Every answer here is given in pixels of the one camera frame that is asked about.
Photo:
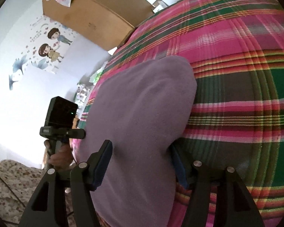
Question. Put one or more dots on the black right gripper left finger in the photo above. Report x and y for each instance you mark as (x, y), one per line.
(47, 206)

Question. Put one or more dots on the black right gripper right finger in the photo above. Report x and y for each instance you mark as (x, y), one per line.
(234, 203)

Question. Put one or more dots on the purple fleece pants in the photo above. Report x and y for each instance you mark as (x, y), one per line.
(141, 110)

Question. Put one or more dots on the speckled knit sleeve forearm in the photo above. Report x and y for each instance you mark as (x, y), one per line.
(17, 184)

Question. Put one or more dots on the person's left hand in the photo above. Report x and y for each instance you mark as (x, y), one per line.
(61, 160)

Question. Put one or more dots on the green tissue pack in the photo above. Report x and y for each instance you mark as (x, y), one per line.
(96, 76)

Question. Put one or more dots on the wooden wardrobe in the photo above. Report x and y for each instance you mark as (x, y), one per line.
(107, 23)

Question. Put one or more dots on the white carton box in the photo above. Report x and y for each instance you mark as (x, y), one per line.
(159, 5)

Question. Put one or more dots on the plaid pink green bedsheet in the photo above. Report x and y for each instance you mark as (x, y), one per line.
(236, 51)

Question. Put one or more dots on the cartoon couple wall sticker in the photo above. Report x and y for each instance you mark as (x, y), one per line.
(51, 51)

